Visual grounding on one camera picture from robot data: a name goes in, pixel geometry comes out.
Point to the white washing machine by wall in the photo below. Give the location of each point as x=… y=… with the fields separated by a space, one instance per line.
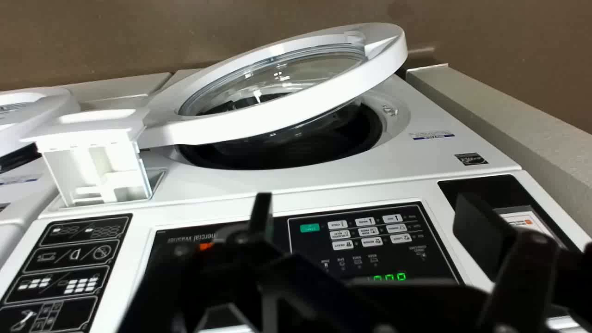
x=24 y=197

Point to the white detergent dispenser drawer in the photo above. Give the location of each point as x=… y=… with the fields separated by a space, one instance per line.
x=74 y=168

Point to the round white glass washer door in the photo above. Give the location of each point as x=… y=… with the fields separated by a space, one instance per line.
x=344 y=94

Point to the black card reader orange print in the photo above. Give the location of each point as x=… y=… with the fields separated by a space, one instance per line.
x=468 y=186

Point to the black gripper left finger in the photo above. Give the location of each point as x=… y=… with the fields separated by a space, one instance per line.
x=259 y=284

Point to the white washing machine open dispenser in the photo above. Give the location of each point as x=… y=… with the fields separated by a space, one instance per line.
x=399 y=168

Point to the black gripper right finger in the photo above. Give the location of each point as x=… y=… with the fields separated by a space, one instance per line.
x=523 y=284

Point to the white washing machine number seven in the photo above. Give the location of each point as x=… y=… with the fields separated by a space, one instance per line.
x=523 y=131

